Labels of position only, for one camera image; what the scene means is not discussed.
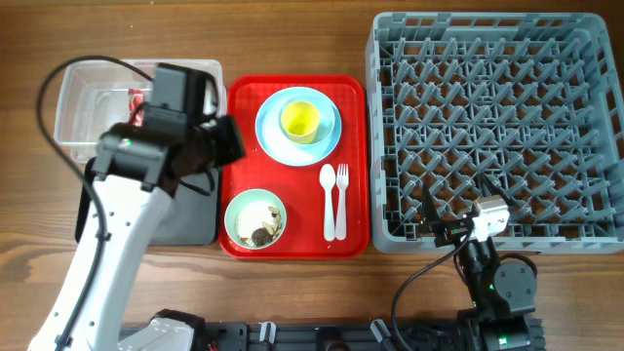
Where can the white plastic spoon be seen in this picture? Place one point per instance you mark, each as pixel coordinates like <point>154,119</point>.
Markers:
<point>327,180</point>

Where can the grey dishwasher rack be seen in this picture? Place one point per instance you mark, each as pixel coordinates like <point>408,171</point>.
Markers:
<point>531,101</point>

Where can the black rectangular tray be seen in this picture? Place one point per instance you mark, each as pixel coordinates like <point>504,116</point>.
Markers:
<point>192,219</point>

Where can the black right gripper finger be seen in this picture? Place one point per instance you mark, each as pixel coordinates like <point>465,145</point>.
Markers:
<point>489,189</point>
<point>428,211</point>

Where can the light blue bowl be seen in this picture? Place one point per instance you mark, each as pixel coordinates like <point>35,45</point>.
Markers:
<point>327,121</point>

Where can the red plastic tray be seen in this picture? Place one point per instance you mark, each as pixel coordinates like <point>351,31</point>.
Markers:
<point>299,188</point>

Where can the green bowl with food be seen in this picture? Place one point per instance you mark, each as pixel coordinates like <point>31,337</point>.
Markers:
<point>255,219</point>

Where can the red snack wrapper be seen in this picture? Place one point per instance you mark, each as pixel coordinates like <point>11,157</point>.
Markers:
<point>136,98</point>

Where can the white plastic fork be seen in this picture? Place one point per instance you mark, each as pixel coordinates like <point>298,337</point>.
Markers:
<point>342,182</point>

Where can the clear plastic bin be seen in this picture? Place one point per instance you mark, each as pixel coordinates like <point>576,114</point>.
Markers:
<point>95,95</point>

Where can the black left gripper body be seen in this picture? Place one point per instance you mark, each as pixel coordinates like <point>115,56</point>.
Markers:
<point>217,142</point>

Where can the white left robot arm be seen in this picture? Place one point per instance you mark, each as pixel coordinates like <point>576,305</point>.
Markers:
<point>138,170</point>

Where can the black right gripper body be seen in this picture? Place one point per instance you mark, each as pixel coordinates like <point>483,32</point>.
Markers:
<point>450,230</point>

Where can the light blue plate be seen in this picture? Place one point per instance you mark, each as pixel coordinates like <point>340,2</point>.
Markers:
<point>274,143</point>

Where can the yellow plastic cup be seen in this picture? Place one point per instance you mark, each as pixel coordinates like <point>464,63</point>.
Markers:
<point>300,121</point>

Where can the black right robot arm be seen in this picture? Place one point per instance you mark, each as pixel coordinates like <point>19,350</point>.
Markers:
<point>502,286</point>

